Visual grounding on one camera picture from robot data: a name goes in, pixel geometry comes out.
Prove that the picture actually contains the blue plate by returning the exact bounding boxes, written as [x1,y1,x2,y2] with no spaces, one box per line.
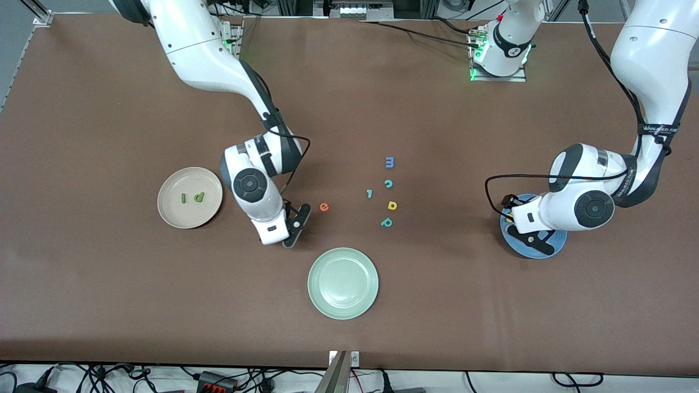
[500,194,568,259]

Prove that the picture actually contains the grey metal post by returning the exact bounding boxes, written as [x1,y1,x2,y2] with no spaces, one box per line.
[314,350,350,393]

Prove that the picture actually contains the pale green plate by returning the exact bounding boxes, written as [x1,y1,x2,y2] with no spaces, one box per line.
[307,247,380,320]

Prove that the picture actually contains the looped black cable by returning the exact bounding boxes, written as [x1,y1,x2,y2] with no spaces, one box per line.
[552,372,604,388]

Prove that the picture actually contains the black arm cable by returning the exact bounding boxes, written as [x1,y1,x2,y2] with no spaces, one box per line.
[240,60,311,205]
[485,0,672,219]

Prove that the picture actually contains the tangled black cables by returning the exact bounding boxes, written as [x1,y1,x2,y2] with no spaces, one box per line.
[55,363,192,393]

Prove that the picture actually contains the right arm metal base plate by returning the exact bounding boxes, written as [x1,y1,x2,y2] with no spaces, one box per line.
[221,22,244,58]

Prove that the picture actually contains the black red power strip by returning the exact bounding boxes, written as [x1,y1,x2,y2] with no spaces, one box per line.
[197,371,238,392]

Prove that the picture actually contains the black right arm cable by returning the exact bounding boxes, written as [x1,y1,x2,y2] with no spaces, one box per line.
[240,60,311,205]

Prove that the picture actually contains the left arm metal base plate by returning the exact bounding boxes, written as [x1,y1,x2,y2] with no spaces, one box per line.
[470,25,528,82]

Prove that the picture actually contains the silver metal device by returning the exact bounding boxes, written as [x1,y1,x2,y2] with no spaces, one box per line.
[328,0,394,21]

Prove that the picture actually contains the beige brown plate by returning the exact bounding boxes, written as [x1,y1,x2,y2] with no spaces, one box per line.
[157,166,224,229]

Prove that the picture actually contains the thin black cable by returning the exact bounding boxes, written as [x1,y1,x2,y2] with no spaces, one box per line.
[360,18,484,50]

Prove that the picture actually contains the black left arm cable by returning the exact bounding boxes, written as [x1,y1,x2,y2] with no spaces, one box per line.
[485,0,672,219]

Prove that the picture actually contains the aluminium frame post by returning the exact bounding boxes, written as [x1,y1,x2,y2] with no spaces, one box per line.
[19,0,54,27]

